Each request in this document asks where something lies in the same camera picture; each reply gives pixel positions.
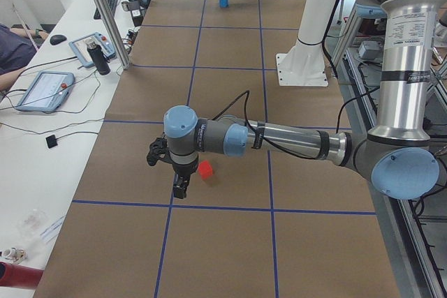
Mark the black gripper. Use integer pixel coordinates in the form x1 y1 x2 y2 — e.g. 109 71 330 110
173 160 198 199

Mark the blue wooden block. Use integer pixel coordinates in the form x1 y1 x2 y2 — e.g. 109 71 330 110
219 0 229 8

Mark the red wooden block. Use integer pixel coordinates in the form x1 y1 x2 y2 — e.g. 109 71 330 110
198 161 214 180

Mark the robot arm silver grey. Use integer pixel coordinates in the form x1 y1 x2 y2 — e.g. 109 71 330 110
161 0 446 200

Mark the small black square pad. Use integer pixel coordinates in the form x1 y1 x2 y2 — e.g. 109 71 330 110
45 135 58 149

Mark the black water bottle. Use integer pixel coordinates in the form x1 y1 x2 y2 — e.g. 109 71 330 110
85 39 110 75

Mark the far blue teach pendant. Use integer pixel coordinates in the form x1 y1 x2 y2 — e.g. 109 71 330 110
68 32 116 68

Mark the blue teach pendant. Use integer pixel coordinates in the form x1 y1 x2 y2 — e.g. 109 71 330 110
15 70 75 112
68 32 116 68

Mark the near blue teach pendant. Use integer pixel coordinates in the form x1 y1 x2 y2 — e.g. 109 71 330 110
15 70 75 112

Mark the black computer mouse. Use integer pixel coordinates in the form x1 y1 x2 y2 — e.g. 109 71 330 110
50 34 67 45

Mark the grey electrical box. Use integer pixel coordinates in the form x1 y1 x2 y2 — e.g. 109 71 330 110
358 40 381 60

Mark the red cylinder object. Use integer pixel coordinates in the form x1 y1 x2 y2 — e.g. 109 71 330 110
1 262 44 290

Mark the person in dark shirt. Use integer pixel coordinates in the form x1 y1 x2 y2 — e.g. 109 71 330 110
1 24 49 91

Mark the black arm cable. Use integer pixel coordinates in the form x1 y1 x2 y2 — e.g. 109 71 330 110
212 90 342 159

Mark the aluminium frame post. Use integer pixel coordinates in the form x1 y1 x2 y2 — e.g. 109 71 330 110
94 0 130 70

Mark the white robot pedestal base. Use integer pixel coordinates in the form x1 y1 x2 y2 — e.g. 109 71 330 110
276 0 339 87

